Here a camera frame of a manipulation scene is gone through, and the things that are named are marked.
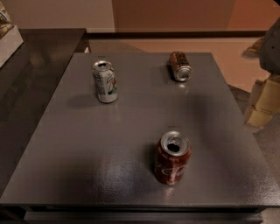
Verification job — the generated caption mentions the white green soda can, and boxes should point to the white green soda can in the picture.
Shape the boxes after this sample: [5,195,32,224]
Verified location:
[92,60,118,103]

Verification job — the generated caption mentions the red cola can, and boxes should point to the red cola can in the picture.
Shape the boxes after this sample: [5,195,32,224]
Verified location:
[155,131,192,186]

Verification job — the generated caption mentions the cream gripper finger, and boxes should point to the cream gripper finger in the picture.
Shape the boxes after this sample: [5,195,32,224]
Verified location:
[245,74,280,128]
[242,37,264,58]

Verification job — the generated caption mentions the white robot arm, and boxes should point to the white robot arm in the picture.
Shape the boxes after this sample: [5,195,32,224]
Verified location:
[244,18,280,129]

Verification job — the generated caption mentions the white box on counter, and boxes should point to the white box on counter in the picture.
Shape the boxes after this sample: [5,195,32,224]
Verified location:
[0,25,24,67]

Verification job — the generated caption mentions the orange brown soda can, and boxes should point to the orange brown soda can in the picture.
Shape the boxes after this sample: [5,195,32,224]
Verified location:
[169,52,192,82]

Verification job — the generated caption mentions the patterned bag on box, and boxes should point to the patterned bag on box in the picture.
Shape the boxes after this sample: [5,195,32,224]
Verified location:
[0,9,13,39]

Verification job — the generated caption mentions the dark side counter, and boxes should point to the dark side counter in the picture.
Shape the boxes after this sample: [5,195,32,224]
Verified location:
[0,28,86,195]

